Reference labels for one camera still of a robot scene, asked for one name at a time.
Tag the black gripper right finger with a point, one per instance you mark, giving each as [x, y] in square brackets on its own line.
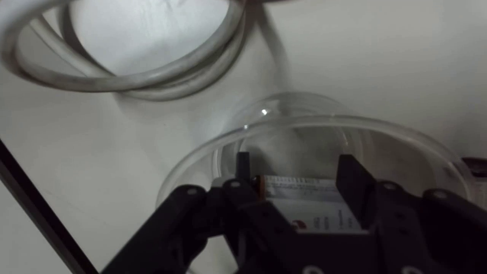
[405, 223]

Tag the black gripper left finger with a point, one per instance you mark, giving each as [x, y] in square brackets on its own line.
[203, 214]

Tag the clear glass bowl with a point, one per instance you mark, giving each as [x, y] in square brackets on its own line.
[314, 123]

